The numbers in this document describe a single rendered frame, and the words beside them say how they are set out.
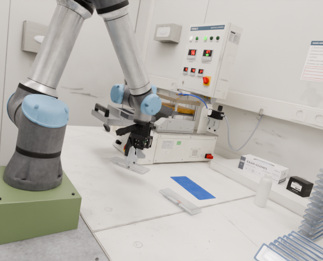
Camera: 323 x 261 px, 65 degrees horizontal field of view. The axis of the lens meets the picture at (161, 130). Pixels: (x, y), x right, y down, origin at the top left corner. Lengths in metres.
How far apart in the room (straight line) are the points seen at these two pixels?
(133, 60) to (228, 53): 0.84
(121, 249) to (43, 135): 0.36
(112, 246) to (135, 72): 0.51
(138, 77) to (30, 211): 0.48
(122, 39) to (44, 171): 0.43
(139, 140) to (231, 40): 0.82
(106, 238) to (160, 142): 0.69
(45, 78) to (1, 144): 1.99
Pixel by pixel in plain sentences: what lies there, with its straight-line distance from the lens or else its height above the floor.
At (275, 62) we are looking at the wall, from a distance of 1.73.
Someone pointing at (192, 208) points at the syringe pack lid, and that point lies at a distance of 0.96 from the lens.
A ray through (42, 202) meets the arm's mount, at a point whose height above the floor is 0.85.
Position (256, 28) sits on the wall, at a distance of 1.87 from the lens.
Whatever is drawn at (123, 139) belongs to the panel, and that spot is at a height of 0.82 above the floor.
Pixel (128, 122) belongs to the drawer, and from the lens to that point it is 1.28.
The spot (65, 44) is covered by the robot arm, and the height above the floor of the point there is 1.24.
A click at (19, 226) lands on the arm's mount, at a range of 0.74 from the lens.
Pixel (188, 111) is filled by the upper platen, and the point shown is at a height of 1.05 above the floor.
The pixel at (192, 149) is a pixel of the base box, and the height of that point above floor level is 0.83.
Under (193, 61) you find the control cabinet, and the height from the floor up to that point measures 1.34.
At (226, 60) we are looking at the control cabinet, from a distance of 1.55.
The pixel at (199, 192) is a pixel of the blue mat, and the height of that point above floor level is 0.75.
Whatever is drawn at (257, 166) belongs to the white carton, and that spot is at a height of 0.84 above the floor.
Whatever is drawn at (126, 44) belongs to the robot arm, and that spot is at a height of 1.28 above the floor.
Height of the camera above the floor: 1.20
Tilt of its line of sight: 11 degrees down
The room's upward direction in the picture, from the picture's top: 11 degrees clockwise
